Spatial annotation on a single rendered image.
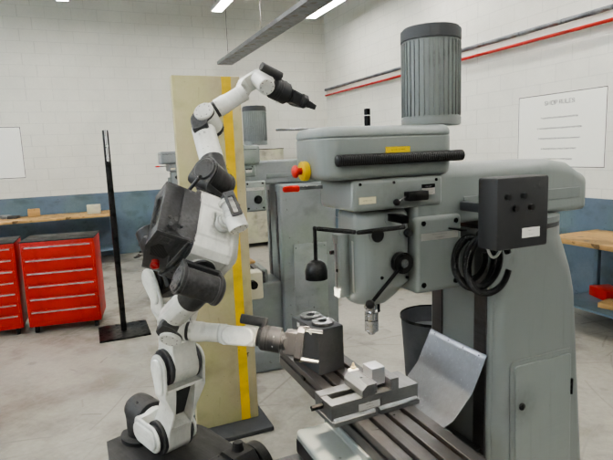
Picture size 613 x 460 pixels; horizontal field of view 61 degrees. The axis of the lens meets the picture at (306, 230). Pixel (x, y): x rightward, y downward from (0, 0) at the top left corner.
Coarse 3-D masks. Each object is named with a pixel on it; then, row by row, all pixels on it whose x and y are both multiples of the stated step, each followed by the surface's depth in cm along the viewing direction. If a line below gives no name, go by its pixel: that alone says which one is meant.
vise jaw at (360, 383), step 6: (348, 372) 182; (354, 372) 182; (360, 372) 181; (348, 378) 180; (354, 378) 178; (360, 378) 178; (366, 378) 177; (348, 384) 179; (354, 384) 176; (360, 384) 174; (366, 384) 172; (372, 384) 172; (354, 390) 176; (360, 390) 172; (366, 390) 172; (372, 390) 173; (366, 396) 172
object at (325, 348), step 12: (312, 312) 222; (300, 324) 215; (312, 324) 210; (324, 324) 207; (336, 324) 210; (312, 336) 208; (324, 336) 205; (336, 336) 208; (312, 348) 209; (324, 348) 206; (336, 348) 208; (324, 360) 206; (336, 360) 209; (324, 372) 207
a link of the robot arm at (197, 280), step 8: (192, 272) 158; (200, 272) 160; (192, 280) 157; (200, 280) 158; (208, 280) 160; (216, 280) 162; (184, 288) 156; (192, 288) 157; (200, 288) 158; (208, 288) 159; (216, 288) 160; (184, 296) 159; (192, 296) 158; (200, 296) 159; (208, 296) 160; (216, 296) 161; (184, 304) 164; (192, 304) 162; (200, 304) 163
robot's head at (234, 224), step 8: (224, 200) 166; (232, 200) 167; (224, 208) 167; (224, 216) 168; (232, 216) 164; (240, 216) 165; (224, 224) 169; (232, 224) 164; (240, 224) 164; (232, 232) 166; (240, 232) 170
